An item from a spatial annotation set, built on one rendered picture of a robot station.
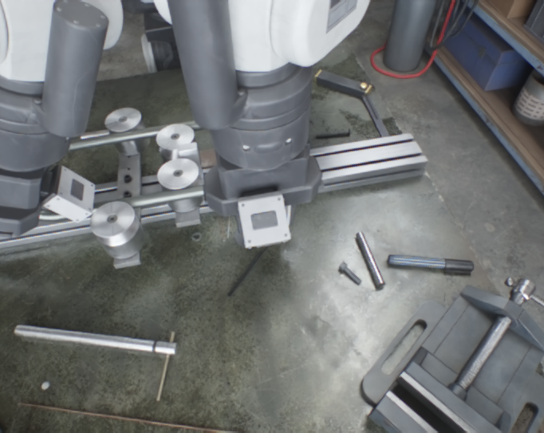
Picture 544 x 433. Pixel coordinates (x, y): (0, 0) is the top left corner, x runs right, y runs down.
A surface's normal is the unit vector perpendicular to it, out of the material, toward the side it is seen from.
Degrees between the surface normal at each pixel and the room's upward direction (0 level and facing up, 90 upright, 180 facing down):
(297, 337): 0
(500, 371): 0
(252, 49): 90
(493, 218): 0
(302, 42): 97
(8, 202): 90
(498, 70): 90
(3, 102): 48
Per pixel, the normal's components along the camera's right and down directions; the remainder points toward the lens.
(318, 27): 0.83, 0.42
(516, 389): -0.04, -0.60
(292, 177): 0.18, 0.78
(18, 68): 0.73, 0.67
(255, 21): -0.56, 0.63
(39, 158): 0.60, 0.75
